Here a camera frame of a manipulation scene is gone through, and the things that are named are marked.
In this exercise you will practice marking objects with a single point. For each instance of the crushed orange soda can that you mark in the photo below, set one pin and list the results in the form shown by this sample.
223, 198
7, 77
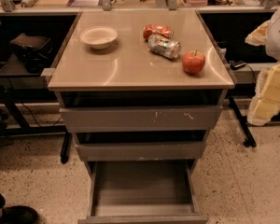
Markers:
156, 29

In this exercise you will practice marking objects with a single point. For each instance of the small black device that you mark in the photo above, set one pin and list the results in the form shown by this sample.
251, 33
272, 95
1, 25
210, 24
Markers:
237, 65

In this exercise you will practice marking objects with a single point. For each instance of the black box under bench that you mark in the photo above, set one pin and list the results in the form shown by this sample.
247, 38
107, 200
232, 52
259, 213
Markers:
33, 51

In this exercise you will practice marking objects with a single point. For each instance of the grey drawer cabinet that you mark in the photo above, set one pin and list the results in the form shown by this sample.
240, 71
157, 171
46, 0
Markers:
128, 74

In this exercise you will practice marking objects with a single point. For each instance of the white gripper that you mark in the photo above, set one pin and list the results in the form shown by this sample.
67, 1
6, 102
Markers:
279, 36

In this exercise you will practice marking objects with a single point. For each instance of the red apple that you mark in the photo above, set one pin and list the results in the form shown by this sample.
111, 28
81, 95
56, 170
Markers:
193, 62

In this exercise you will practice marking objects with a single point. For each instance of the black shoe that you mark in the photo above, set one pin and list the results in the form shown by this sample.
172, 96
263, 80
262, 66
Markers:
18, 215

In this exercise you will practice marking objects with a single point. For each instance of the top drawer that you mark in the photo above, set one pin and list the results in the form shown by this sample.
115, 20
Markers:
140, 119

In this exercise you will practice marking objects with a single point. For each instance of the crushed silver soda can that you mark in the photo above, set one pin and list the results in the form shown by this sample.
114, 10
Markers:
163, 46

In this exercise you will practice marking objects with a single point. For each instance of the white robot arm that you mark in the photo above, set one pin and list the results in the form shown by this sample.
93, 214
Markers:
272, 45

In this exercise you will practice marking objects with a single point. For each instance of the middle drawer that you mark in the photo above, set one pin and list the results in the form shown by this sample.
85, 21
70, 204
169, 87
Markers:
141, 151

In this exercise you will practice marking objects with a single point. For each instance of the white bowl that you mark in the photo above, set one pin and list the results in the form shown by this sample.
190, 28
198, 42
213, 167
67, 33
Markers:
99, 37

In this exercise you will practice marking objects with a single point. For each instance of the open bottom drawer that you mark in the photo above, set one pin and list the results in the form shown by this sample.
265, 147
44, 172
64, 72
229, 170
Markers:
142, 192

